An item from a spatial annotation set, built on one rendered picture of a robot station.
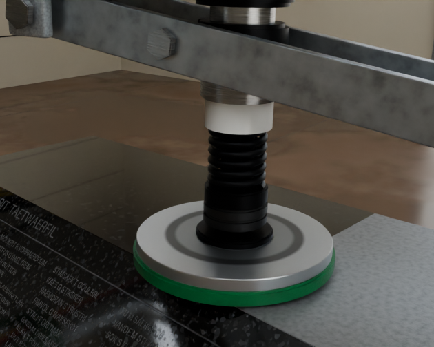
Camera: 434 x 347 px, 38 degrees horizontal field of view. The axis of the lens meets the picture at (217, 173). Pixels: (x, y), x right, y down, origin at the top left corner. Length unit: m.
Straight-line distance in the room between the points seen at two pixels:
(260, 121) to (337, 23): 5.34
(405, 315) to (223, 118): 0.25
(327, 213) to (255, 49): 0.34
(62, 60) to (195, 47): 6.40
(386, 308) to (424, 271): 0.10
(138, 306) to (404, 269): 0.29
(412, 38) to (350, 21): 0.59
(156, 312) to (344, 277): 0.20
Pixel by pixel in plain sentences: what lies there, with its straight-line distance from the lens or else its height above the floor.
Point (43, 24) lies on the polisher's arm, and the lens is 0.66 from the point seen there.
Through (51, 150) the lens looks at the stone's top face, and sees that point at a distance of 1.11.
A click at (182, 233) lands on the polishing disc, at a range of 0.68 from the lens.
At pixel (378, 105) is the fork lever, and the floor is 1.07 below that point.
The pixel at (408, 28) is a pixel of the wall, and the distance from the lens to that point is 5.69.
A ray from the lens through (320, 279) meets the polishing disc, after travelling 0.64.
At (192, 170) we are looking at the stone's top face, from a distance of 0.99.
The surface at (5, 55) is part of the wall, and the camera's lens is 6.52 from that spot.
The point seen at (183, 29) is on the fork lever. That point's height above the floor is 1.12.
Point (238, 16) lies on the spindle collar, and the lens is 0.60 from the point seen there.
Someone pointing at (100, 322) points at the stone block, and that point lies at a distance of 0.70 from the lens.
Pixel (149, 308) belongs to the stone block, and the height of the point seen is 0.84.
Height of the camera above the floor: 1.18
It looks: 18 degrees down
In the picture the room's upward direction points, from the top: 2 degrees clockwise
